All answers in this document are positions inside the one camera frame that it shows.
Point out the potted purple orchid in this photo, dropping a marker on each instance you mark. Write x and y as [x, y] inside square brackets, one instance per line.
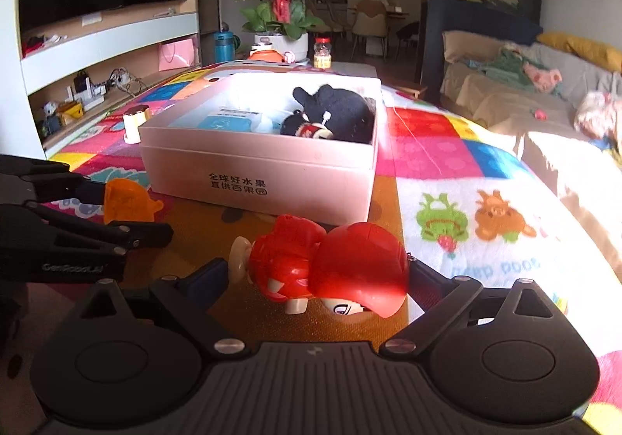
[282, 17]

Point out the small red white plush toy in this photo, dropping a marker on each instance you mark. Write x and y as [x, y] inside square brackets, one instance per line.
[311, 131]

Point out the dark blue cabinet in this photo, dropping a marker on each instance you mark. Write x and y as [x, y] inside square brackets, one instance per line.
[437, 41]

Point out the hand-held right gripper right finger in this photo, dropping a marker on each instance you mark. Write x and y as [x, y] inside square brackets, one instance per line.
[427, 280]

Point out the large black plush toy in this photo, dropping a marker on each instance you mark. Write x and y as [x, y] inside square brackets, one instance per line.
[345, 112]

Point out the red-lidded glass jar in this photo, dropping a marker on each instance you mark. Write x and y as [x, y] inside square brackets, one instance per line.
[322, 58]

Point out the grey sofa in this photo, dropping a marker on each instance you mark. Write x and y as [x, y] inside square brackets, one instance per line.
[510, 99]

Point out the beige pillow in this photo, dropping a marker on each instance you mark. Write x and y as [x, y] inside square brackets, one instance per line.
[471, 46]

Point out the yellow toy vehicle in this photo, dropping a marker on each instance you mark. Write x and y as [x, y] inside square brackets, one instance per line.
[70, 113]

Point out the green cloth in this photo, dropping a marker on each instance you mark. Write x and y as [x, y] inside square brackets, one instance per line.
[505, 68]

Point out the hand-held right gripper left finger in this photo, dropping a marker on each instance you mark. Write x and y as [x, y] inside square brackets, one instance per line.
[210, 278]

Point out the orange plastic toy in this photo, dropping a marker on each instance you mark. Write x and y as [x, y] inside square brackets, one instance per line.
[129, 199]

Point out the orange white round toy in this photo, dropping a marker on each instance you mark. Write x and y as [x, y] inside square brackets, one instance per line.
[265, 55]

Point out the red toy figure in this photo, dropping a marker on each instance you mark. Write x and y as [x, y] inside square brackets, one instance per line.
[340, 265]

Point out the blue water bottle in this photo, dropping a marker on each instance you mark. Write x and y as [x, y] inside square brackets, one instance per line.
[223, 48]

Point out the wooden stool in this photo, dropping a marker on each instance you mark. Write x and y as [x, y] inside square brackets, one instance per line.
[408, 89]

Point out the black chair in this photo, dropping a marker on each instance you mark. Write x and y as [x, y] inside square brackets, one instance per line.
[408, 34]

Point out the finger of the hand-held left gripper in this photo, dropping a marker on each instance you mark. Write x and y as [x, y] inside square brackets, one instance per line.
[146, 233]
[87, 192]

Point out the pink paper bag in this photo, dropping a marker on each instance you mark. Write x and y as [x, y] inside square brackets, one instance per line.
[177, 53]

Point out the colourful cartoon play mat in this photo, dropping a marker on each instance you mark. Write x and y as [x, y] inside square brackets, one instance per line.
[461, 163]

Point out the white wall shelf unit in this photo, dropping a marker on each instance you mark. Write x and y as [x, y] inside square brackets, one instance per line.
[97, 46]

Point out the white cardboard box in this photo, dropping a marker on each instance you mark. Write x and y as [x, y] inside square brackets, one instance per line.
[252, 172]

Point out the blue packet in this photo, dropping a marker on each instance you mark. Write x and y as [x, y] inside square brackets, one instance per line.
[223, 121]

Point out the small white gold-capped jar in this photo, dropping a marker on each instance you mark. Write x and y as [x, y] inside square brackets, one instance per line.
[132, 126]

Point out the beige dining chair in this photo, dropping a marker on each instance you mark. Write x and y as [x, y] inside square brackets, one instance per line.
[369, 22]

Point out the floral blanket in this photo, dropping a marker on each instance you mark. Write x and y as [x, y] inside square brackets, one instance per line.
[597, 114]

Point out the small pink toy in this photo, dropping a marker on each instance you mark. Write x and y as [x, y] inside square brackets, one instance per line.
[538, 114]

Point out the pink plush toy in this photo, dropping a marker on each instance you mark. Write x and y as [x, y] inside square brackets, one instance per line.
[542, 75]

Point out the yellow pillow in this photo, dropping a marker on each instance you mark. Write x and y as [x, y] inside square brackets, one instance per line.
[583, 48]

